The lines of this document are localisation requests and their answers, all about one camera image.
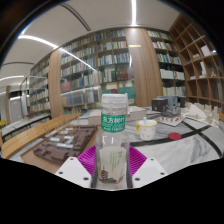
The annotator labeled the long ceiling light strip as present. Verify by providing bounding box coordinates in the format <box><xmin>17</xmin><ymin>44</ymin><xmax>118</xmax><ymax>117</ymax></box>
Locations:
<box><xmin>18</xmin><ymin>34</ymin><xmax>98</xmax><ymax>73</ymax></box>
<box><xmin>130</xmin><ymin>0</ymin><xmax>138</xmax><ymax>27</ymax></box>

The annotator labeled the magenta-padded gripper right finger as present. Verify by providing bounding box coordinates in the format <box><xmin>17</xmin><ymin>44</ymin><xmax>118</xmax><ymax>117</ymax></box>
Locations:
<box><xmin>125</xmin><ymin>145</ymin><xmax>169</xmax><ymax>190</ymax></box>

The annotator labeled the stepped white building model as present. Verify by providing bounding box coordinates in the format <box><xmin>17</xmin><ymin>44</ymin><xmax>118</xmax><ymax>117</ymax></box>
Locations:
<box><xmin>184</xmin><ymin>101</ymin><xmax>221</xmax><ymax>128</ymax></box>

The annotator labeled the brown building model on board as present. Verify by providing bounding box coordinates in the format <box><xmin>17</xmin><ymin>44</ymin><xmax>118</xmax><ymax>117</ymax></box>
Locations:
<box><xmin>19</xmin><ymin>124</ymin><xmax>100</xmax><ymax>175</ymax></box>

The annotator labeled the large wall bookshelf with books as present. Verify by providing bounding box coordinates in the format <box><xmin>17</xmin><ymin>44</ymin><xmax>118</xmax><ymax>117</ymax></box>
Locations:
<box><xmin>19</xmin><ymin>28</ymin><xmax>188</xmax><ymax>116</ymax></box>

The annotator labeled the dark grey building model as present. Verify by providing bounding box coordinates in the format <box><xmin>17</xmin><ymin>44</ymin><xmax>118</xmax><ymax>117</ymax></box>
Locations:
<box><xmin>151</xmin><ymin>95</ymin><xmax>188</xmax><ymax>116</ymax></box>

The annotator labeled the flat round red coaster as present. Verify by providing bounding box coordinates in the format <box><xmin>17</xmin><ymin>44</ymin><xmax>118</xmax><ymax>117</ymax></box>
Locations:
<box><xmin>167</xmin><ymin>131</ymin><xmax>183</xmax><ymax>141</ymax></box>

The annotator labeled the flat white building model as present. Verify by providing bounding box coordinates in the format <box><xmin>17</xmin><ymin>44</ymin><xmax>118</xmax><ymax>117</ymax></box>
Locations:
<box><xmin>155</xmin><ymin>111</ymin><xmax>187</xmax><ymax>128</ymax></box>

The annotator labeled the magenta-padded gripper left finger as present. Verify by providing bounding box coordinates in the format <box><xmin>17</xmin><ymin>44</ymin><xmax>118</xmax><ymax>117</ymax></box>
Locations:
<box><xmin>54</xmin><ymin>144</ymin><xmax>99</xmax><ymax>189</ymax></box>

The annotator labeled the curved wooden slat bench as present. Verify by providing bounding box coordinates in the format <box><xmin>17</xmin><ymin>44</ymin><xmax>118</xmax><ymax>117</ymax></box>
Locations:
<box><xmin>0</xmin><ymin>112</ymin><xmax>83</xmax><ymax>159</ymax></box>

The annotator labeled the beige building model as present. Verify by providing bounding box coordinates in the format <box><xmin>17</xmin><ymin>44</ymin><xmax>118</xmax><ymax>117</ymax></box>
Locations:
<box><xmin>79</xmin><ymin>105</ymin><xmax>156</xmax><ymax>127</ymax></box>

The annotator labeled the clear bottle with green label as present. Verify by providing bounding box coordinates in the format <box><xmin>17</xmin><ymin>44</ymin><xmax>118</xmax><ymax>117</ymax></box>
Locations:
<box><xmin>94</xmin><ymin>93</ymin><xmax>132</xmax><ymax>191</ymax></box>

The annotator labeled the white mug with yellow rim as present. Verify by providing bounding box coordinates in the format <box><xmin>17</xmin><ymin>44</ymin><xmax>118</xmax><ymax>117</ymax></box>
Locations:
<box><xmin>135</xmin><ymin>118</ymin><xmax>158</xmax><ymax>142</ymax></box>

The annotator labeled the wooden cubby shelf unit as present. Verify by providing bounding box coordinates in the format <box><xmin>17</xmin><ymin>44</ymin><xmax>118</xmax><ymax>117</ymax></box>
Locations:
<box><xmin>168</xmin><ymin>13</ymin><xmax>224</xmax><ymax>114</ymax></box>

